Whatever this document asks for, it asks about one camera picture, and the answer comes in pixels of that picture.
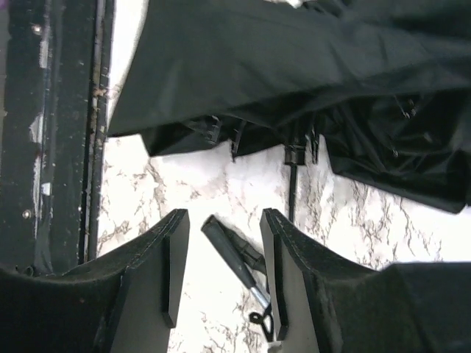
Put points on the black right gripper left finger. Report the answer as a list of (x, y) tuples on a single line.
[(127, 300)]

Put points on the black folding umbrella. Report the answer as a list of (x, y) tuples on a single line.
[(385, 84)]

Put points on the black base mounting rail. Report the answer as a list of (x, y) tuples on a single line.
[(55, 63)]

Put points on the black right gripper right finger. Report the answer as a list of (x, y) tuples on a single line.
[(323, 302)]

